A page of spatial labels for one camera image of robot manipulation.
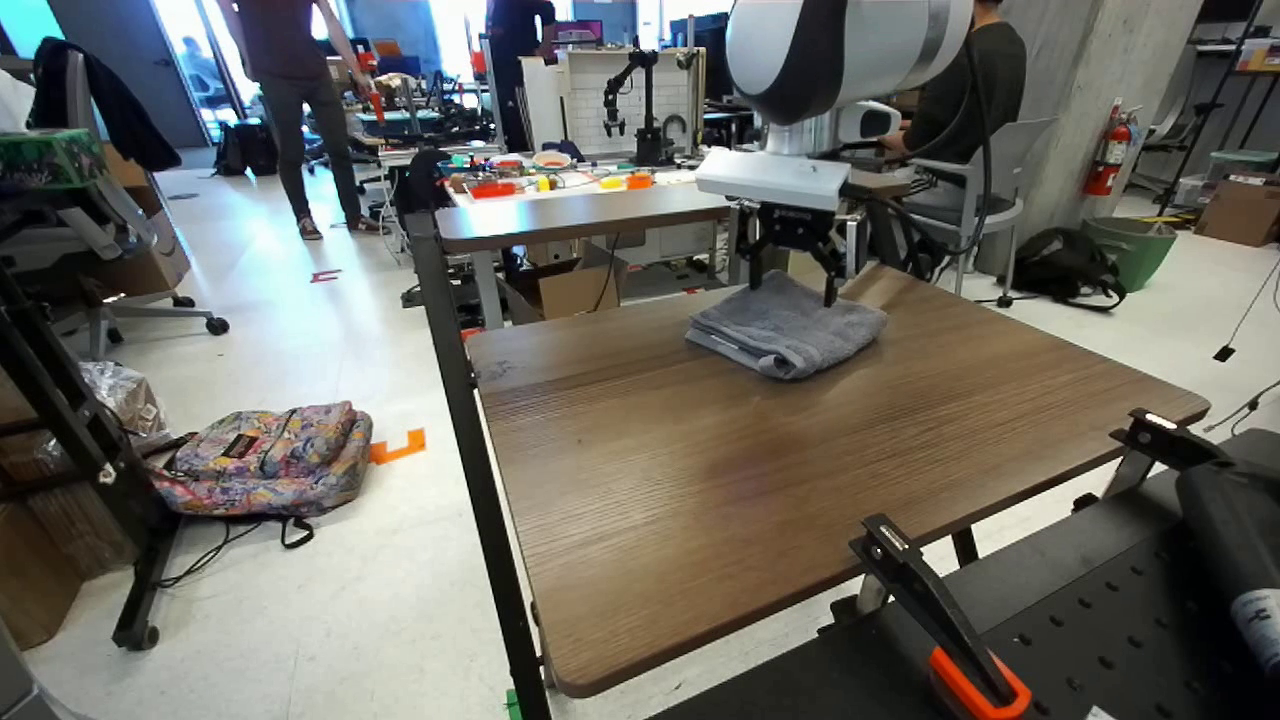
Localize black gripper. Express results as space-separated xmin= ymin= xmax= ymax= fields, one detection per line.
xmin=731 ymin=200 xmax=859 ymax=311

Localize grey towel cloth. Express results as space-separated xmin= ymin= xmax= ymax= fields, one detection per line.
xmin=686 ymin=271 xmax=891 ymax=386

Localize grey chair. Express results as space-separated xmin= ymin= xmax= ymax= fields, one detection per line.
xmin=910 ymin=115 xmax=1032 ymax=311

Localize open cardboard box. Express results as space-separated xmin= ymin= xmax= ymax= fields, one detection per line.
xmin=500 ymin=257 xmax=627 ymax=322

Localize grey top table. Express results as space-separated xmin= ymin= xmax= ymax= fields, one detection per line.
xmin=433 ymin=177 xmax=740 ymax=333

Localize seated person in black shirt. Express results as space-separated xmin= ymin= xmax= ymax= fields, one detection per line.
xmin=883 ymin=0 xmax=1032 ymax=173

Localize black bag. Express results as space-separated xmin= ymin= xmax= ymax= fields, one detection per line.
xmin=1011 ymin=225 xmax=1132 ymax=316

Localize red fire extinguisher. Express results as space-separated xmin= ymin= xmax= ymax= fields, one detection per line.
xmin=1082 ymin=98 xmax=1141 ymax=205

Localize person in dark blue clothes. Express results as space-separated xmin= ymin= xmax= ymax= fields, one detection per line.
xmin=479 ymin=0 xmax=559 ymax=155

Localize green bin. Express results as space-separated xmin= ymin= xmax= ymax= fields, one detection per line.
xmin=1087 ymin=215 xmax=1184 ymax=296

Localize black metal clamp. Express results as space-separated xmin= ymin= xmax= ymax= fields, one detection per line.
xmin=1104 ymin=403 xmax=1240 ymax=502

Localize small orange plastic piece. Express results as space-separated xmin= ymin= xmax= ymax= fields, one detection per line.
xmin=363 ymin=423 xmax=433 ymax=466

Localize brown cardboard box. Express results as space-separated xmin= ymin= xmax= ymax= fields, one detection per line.
xmin=1196 ymin=177 xmax=1280 ymax=253

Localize black tripod leg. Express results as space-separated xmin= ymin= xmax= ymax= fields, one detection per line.
xmin=1207 ymin=257 xmax=1280 ymax=368

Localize black perforated board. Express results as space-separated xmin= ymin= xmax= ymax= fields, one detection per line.
xmin=649 ymin=464 xmax=1280 ymax=720

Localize standing person in dark clothes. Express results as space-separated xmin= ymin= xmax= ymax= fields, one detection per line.
xmin=217 ymin=0 xmax=383 ymax=242

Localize black cylinder with white label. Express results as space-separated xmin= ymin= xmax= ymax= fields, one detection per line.
xmin=1171 ymin=460 xmax=1280 ymax=689

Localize colourful patterned backpack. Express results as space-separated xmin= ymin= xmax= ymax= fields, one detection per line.
xmin=144 ymin=395 xmax=379 ymax=552

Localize office chair with wheels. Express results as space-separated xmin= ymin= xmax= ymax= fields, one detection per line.
xmin=23 ymin=34 xmax=233 ymax=359

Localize clear plastic bag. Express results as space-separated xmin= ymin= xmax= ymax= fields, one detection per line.
xmin=77 ymin=354 xmax=173 ymax=447

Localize black jacket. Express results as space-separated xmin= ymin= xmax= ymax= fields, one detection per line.
xmin=23 ymin=34 xmax=183 ymax=177

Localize black metal stand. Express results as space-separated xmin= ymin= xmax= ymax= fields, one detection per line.
xmin=0 ymin=258 xmax=189 ymax=657

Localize black desk frame post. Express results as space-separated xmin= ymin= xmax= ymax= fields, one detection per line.
xmin=398 ymin=205 xmax=559 ymax=720

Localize black clamp with orange handle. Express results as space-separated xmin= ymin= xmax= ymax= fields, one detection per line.
xmin=847 ymin=511 xmax=1039 ymax=720

